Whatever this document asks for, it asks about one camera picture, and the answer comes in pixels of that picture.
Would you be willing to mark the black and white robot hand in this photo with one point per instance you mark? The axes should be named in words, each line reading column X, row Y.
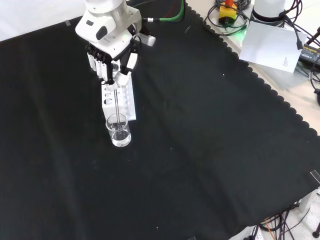
column 117, row 53

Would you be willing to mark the clear glass rod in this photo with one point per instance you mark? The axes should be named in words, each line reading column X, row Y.
column 116, row 105

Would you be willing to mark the white test tube rack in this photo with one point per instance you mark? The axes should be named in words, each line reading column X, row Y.
column 126, row 100

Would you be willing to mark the grey tape strip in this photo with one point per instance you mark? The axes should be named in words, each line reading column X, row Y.
column 67, row 23

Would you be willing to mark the clear glass beaker with water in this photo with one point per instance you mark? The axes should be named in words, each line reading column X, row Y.
column 120, row 136

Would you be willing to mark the black bench cloth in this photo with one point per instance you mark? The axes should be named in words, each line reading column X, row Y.
column 175, row 130

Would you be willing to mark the yellow stop button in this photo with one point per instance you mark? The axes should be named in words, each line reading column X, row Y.
column 227, row 11

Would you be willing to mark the pale white board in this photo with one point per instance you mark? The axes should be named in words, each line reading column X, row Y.
column 270, row 45

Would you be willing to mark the white cylinder with black band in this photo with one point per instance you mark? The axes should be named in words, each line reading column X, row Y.
column 268, row 10

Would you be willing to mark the black power adapter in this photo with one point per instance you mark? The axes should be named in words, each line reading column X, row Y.
column 310, row 52

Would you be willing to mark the white power strip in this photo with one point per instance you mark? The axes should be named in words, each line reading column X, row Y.
column 255, row 233

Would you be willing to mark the clear tape strip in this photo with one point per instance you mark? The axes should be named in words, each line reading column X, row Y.
column 315, row 176

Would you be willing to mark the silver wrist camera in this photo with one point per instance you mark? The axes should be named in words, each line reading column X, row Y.
column 148, row 39

